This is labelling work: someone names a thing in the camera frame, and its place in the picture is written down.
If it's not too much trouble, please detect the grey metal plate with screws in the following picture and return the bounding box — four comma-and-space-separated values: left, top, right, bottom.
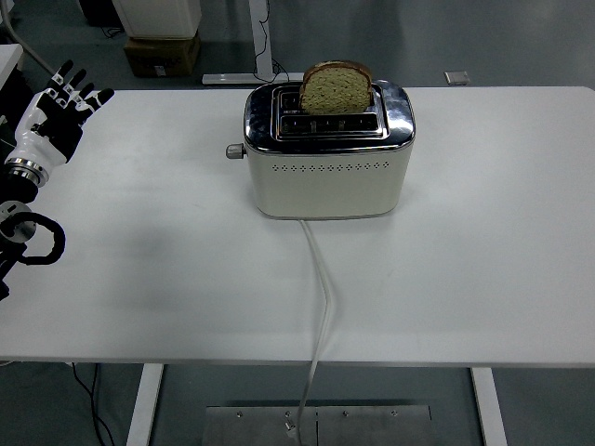
204, 405, 432, 446

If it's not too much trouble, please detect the white toaster power cable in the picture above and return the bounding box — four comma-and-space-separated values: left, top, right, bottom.
283, 217, 336, 445

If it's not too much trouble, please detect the brown bread slice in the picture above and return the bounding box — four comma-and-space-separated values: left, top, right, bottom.
298, 59, 375, 115

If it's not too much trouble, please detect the black floor cable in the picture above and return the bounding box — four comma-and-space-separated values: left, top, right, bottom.
69, 363, 115, 446
90, 363, 104, 446

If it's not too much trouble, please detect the beige hose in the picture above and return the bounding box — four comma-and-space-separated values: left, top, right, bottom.
0, 0, 58, 78

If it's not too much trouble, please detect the white side table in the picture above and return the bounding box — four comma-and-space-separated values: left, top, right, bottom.
0, 44, 23, 89

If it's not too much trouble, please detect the brown cardboard box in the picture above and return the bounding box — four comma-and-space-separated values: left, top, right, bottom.
123, 31, 202, 78

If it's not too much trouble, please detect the black box on floor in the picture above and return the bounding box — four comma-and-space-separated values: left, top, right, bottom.
77, 0, 123, 28

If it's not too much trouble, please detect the white desk leg with foot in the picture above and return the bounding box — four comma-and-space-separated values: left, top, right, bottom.
201, 0, 298, 86

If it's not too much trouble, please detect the cream chrome two-slot toaster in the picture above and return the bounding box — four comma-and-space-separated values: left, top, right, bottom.
225, 78, 417, 221

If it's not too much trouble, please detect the thin black desk cable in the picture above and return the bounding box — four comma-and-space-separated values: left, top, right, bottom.
253, 0, 292, 83

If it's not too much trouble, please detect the white table leg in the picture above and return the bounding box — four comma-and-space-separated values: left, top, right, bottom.
125, 363, 165, 446
469, 366, 509, 446

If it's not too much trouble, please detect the white plastic container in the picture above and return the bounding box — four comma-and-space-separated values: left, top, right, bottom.
111, 0, 203, 40

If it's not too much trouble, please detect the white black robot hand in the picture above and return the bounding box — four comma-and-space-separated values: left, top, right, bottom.
7, 59, 115, 167

